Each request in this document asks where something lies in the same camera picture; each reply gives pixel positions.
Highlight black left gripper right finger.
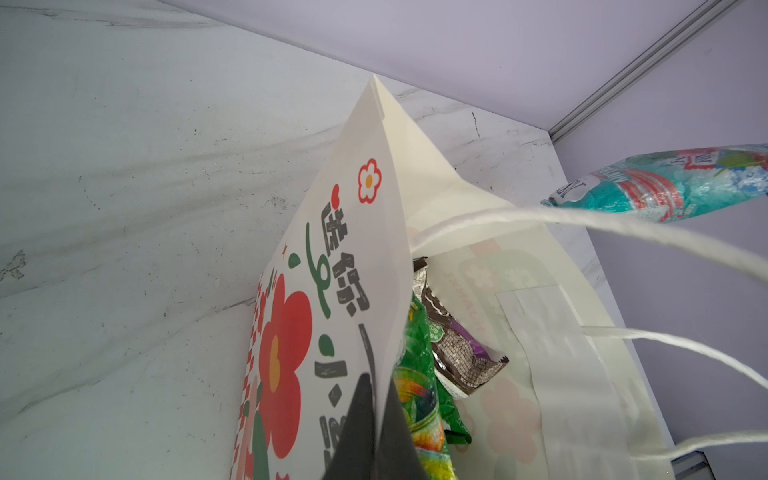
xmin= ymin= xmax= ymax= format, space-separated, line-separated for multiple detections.
xmin=376 ymin=380 xmax=428 ymax=480

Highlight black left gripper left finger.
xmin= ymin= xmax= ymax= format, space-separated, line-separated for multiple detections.
xmin=322 ymin=374 xmax=375 ymax=480

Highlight green Fox's Spring Tea bag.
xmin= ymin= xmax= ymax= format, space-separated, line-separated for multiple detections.
xmin=436 ymin=379 xmax=472 ymax=446

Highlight teal green Fox's candy bag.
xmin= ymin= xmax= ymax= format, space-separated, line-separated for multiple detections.
xmin=541 ymin=144 xmax=767 ymax=223

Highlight white flowered paper bag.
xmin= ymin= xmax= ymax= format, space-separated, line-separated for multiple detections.
xmin=229 ymin=74 xmax=768 ymax=480

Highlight green yellow Fox's candy bag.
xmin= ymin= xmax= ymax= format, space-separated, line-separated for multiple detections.
xmin=393 ymin=297 xmax=456 ymax=479

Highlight brown chocolate bar wrapper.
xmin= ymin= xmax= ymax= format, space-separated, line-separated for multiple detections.
xmin=413 ymin=257 xmax=509 ymax=399

